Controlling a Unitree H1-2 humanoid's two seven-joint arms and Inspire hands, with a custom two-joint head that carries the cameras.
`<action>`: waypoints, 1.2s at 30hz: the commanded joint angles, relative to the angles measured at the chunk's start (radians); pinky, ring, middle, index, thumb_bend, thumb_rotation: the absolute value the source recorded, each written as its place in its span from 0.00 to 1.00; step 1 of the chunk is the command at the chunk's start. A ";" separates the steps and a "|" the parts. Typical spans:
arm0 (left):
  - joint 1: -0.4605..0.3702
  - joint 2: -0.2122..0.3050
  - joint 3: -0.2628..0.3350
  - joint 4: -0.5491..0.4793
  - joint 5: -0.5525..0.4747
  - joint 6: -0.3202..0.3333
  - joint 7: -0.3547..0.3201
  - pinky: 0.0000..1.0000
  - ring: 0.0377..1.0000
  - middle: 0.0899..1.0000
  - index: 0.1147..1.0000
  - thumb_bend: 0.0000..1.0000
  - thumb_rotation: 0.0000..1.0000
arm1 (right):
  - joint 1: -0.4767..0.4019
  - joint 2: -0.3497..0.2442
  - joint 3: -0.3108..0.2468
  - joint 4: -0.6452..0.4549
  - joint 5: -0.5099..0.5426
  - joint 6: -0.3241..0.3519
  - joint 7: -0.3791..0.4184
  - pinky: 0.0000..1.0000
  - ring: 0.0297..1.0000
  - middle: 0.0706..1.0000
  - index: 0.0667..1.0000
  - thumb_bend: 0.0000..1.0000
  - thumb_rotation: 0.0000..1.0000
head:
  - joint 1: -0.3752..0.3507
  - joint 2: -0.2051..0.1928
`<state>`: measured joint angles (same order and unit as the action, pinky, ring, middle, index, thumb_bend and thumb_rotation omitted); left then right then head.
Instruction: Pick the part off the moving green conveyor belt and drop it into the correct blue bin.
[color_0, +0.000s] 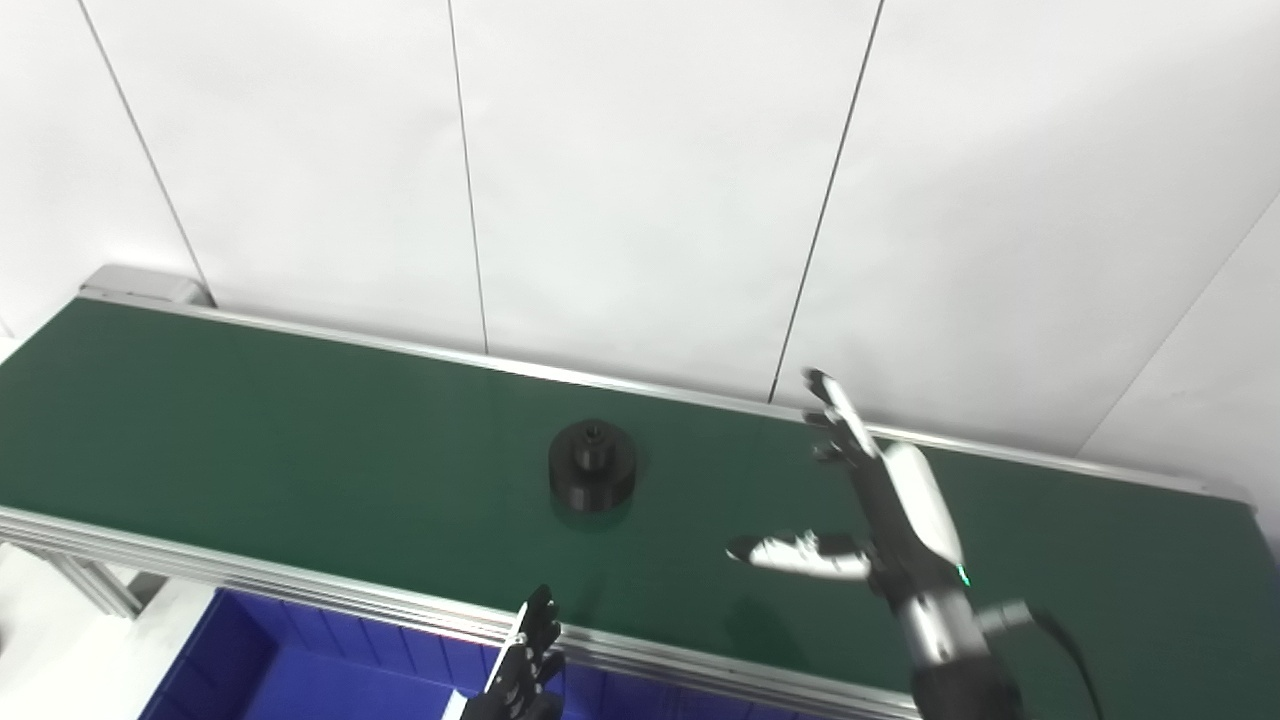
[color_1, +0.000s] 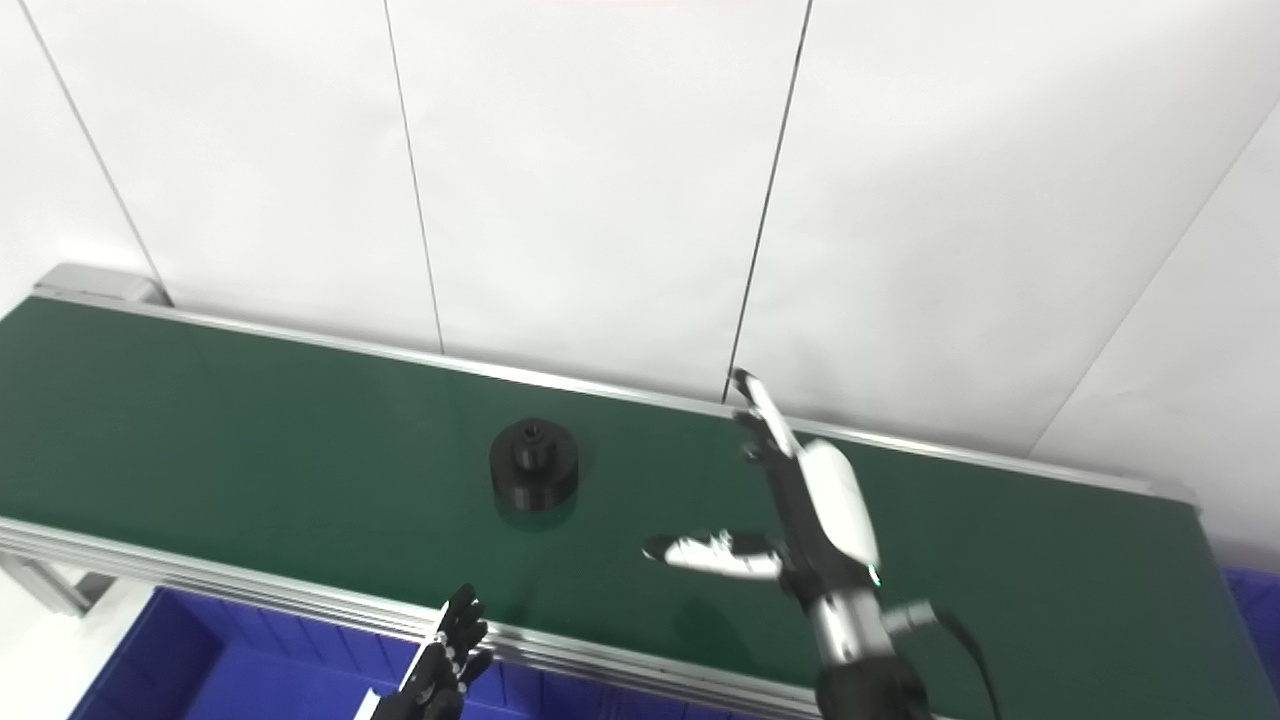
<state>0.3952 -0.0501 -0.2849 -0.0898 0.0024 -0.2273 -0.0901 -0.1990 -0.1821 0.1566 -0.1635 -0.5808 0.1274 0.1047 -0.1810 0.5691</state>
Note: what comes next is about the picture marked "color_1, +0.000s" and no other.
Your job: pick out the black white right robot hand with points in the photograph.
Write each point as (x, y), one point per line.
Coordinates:
(825, 510)

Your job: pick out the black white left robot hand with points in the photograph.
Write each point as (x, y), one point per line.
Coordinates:
(440, 670)

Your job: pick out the black round stepped part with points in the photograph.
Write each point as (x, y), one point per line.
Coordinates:
(535, 470)

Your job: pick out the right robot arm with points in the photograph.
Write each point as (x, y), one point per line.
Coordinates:
(860, 660)

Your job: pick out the green conveyor belt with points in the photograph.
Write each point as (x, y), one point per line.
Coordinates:
(250, 590)
(300, 450)

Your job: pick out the aluminium conveyor leg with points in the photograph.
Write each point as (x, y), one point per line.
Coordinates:
(50, 585)

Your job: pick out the long blue plastic bin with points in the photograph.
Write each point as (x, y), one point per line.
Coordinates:
(1255, 620)

